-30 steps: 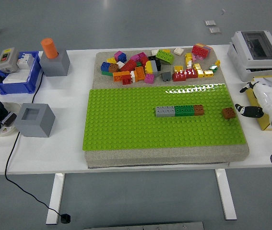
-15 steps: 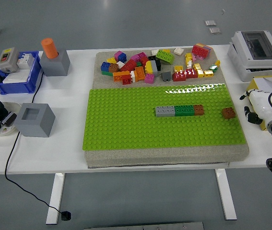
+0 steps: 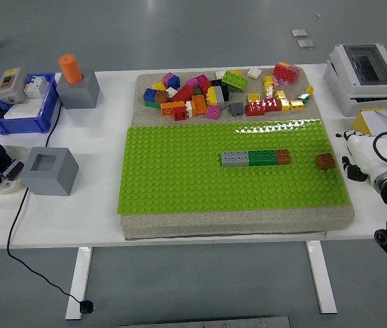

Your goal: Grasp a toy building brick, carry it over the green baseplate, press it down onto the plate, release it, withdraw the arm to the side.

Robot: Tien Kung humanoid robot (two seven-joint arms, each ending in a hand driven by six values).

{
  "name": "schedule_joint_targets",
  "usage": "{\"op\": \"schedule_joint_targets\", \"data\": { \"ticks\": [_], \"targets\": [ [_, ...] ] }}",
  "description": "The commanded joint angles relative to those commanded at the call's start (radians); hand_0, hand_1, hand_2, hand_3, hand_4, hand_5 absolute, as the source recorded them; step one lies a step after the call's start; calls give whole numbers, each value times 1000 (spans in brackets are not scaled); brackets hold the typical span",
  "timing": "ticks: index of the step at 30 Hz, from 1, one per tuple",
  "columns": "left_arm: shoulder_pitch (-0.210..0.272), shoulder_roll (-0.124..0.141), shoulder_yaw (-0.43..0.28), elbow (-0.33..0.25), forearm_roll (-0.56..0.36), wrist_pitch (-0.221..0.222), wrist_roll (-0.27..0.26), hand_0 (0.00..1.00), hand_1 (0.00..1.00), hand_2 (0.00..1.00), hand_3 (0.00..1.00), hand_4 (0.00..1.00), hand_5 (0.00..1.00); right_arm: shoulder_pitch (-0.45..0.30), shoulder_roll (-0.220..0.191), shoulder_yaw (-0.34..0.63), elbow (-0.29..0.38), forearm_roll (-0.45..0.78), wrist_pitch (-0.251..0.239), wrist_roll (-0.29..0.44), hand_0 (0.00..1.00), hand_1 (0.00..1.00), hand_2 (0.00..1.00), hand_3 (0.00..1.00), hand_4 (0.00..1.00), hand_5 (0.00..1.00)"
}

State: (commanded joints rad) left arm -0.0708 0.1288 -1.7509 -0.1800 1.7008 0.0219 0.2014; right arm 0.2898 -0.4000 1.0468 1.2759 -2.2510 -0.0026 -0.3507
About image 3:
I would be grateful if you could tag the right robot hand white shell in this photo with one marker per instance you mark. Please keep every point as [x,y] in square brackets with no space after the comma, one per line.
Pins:
[363,153]

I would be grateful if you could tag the brown toy brick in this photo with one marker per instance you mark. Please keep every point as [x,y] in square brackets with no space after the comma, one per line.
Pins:
[325,161]
[283,157]
[161,96]

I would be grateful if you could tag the lime green toy brick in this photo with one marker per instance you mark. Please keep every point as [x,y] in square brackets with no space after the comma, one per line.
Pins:
[234,80]

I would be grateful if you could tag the dark green toy brick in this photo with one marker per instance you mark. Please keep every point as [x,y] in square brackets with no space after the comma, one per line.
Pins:
[261,158]

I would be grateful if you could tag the pink toy brick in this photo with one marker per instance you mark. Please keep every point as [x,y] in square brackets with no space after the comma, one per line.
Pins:
[283,82]
[213,111]

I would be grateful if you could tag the large red toy brick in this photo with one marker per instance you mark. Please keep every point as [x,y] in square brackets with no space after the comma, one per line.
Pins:
[283,72]

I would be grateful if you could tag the curved red toy brick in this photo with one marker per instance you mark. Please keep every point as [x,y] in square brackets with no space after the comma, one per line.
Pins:
[255,108]

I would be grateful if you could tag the metal floor plate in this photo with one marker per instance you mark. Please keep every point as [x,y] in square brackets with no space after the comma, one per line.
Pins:
[305,43]
[299,33]

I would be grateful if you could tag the dark grey toy brick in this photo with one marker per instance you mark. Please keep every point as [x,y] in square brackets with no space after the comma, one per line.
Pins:
[236,108]

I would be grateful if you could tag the white toy brick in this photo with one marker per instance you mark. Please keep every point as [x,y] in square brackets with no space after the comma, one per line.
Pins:
[171,91]
[254,72]
[189,108]
[219,74]

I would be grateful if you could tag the black toy brick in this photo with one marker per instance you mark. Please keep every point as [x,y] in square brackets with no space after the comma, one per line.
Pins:
[226,92]

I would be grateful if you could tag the curved yellow toy brick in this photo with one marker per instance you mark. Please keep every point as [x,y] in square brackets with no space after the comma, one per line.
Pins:
[212,95]

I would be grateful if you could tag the small green toy brick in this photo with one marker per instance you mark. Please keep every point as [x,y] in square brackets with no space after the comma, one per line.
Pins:
[197,91]

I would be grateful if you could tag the magenta toy brick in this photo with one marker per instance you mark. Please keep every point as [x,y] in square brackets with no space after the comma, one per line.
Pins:
[169,78]
[201,78]
[193,82]

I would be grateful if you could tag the green studded baseplate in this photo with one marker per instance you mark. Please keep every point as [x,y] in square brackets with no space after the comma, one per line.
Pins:
[179,177]

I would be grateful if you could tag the small red toy brick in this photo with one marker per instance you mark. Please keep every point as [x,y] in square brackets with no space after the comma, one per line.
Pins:
[180,115]

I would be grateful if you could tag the long red toy brick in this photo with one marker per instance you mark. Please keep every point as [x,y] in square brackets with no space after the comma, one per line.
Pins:
[182,93]

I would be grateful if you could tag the long orange toy brick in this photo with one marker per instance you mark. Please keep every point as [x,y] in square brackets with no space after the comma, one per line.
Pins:
[172,108]

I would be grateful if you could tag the blue toy brick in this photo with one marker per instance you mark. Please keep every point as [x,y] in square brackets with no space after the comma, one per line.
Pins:
[175,83]
[151,94]

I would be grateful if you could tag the flat green toy brick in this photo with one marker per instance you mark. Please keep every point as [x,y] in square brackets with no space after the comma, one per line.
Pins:
[152,104]

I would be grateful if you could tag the long grey metal plate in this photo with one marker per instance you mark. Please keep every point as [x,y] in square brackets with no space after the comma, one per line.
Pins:
[207,323]

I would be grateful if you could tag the yellow white carton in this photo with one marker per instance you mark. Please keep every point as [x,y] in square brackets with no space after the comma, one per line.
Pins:
[377,119]

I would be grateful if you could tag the white table leg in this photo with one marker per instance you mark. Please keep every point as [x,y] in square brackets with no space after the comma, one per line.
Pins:
[321,276]
[78,283]

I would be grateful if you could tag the grey-brown foam mat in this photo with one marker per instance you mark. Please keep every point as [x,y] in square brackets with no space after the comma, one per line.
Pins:
[213,223]

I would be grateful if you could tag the grey block holding cylinder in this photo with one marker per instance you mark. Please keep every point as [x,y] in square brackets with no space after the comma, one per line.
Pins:
[80,94]

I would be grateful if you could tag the orange cylinder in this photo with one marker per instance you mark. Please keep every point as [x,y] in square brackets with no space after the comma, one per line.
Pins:
[70,70]

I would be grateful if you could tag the grey cube with square hole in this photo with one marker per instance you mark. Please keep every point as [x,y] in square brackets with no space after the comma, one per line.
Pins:
[50,182]

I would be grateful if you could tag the white circuit breaker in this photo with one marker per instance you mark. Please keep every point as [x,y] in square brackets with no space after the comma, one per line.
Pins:
[36,89]

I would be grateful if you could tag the blue plastic bin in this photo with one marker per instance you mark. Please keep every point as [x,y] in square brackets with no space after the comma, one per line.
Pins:
[22,126]

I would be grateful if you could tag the white dish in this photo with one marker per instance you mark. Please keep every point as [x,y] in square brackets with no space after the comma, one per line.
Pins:
[17,152]

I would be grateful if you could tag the small dark box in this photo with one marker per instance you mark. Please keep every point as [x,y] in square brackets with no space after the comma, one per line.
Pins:
[15,169]

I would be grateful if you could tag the white electrical enclosure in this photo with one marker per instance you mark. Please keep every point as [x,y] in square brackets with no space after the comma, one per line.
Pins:
[350,102]

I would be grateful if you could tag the white flat switch panel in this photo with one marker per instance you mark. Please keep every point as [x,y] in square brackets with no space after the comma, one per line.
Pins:
[22,111]

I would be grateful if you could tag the grey switch box red button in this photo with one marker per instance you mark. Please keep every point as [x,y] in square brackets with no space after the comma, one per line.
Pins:
[10,90]

